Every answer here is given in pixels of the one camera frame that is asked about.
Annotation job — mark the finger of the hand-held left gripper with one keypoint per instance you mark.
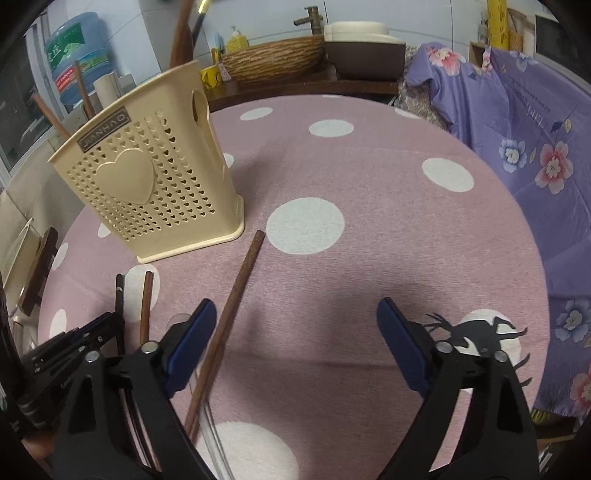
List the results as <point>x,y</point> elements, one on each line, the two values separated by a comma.
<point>99,328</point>

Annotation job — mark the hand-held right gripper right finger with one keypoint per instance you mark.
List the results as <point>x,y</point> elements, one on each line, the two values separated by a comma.
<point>404,341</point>

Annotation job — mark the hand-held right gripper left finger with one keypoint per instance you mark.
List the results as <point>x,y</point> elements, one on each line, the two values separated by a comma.
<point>191,341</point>

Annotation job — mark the cream perforated utensil holder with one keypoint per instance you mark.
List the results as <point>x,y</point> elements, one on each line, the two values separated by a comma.
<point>184,184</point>

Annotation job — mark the pink polka dot tablecloth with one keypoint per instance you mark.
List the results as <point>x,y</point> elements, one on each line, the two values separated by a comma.
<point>369,207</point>

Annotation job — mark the paisley patterned cloth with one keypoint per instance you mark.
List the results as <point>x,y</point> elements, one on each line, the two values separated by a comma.
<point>415,110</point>

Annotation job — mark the window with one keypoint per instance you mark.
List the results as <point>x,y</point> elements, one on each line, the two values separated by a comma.
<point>18,106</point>

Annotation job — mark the white cylinder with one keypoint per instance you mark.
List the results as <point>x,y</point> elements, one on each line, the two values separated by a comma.
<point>108,90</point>

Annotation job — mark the purple floral blanket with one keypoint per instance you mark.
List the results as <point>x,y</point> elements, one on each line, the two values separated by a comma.
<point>531,138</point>

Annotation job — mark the yellow cup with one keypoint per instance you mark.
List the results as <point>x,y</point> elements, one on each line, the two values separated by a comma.
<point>210,76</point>

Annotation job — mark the dark wooden counter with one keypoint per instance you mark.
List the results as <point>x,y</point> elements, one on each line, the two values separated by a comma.
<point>300,87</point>

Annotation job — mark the blue water jug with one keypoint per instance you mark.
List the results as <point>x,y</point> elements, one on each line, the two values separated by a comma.
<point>74,50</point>

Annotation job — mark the beige and brown appliance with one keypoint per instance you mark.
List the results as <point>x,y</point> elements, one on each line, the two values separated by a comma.
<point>364,57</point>

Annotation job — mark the woven basket sink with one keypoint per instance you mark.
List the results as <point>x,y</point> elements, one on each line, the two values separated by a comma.
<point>272,60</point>

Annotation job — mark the yellow soap bottle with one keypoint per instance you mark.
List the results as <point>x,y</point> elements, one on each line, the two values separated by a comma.
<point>238,42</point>

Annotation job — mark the bronze faucet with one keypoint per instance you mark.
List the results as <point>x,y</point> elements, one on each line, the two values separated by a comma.
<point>315,23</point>

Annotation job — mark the yellow roll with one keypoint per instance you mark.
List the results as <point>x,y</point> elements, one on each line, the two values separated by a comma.
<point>499,23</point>

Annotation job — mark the dark screen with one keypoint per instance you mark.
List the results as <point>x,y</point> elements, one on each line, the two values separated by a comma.
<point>551,37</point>

